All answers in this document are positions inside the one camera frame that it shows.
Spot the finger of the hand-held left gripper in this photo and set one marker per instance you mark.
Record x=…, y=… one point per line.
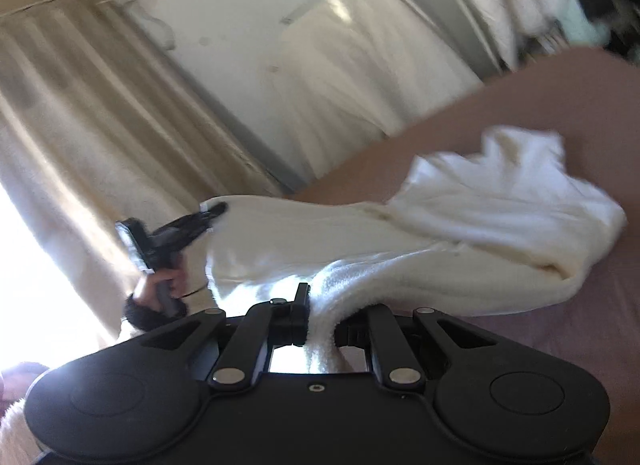
x=212, y=212

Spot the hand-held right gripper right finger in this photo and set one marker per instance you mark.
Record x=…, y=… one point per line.
x=352, y=336

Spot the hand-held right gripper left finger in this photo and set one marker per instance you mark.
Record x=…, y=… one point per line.
x=301, y=315

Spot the pile of mixed clothes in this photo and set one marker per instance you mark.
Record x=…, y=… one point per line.
x=580, y=20

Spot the person's left hand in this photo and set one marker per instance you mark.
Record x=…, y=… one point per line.
x=150, y=290

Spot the cream patterned curtain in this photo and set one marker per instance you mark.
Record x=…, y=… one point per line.
x=75, y=120

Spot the cream hanging cloth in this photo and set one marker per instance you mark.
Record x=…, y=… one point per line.
x=360, y=70

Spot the person's white fleece clothing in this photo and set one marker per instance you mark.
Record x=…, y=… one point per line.
x=12, y=430

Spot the white curved pipe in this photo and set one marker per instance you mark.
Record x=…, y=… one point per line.
x=472, y=15

